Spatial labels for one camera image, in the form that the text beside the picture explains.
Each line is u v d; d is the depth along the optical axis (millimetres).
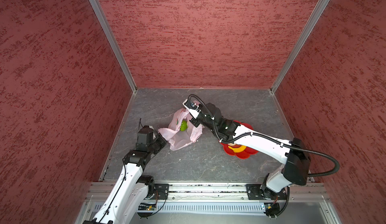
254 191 742
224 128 558
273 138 473
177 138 852
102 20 812
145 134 603
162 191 737
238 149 843
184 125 921
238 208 775
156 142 693
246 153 823
